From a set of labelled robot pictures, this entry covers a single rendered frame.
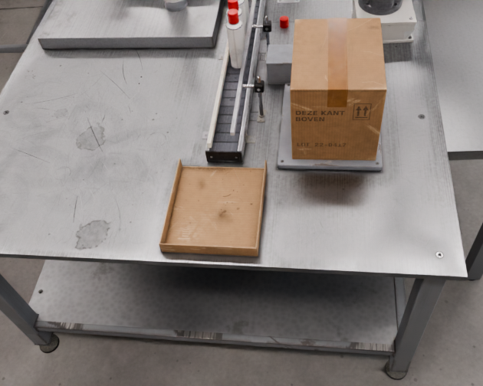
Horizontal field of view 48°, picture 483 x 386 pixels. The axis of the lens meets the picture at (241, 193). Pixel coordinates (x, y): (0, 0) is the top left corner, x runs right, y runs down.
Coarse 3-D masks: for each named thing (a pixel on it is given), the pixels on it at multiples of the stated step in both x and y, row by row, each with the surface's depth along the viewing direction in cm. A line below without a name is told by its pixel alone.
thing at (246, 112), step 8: (264, 0) 210; (256, 32) 192; (256, 40) 189; (256, 48) 186; (224, 56) 185; (256, 56) 187; (256, 64) 188; (248, 80) 176; (248, 88) 174; (248, 96) 172; (248, 104) 171; (248, 112) 171; (208, 136) 162; (240, 136) 161; (240, 144) 159; (208, 152) 159; (216, 152) 158; (224, 152) 158; (232, 152) 158; (240, 152) 157; (208, 160) 162; (216, 160) 161; (224, 160) 161; (232, 160) 161; (240, 160) 160
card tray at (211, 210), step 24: (192, 168) 161; (216, 168) 160; (240, 168) 159; (264, 168) 154; (192, 192) 155; (216, 192) 155; (240, 192) 154; (168, 216) 148; (192, 216) 150; (216, 216) 149; (240, 216) 149; (168, 240) 146; (192, 240) 145; (216, 240) 144; (240, 240) 144
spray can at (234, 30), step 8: (232, 16) 165; (232, 24) 167; (240, 24) 168; (232, 32) 168; (240, 32) 169; (232, 40) 171; (240, 40) 171; (232, 48) 173; (240, 48) 173; (232, 56) 176; (240, 56) 176; (232, 64) 179; (240, 64) 178
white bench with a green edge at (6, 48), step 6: (48, 0) 344; (48, 6) 342; (42, 12) 336; (36, 24) 329; (30, 36) 321; (0, 48) 318; (6, 48) 318; (12, 48) 317; (18, 48) 317; (24, 48) 317
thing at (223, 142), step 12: (252, 24) 195; (252, 36) 190; (252, 48) 186; (228, 60) 183; (228, 72) 179; (228, 84) 176; (228, 96) 172; (228, 108) 169; (240, 108) 168; (228, 120) 165; (240, 120) 165; (216, 132) 163; (228, 132) 162; (216, 144) 160; (228, 144) 159
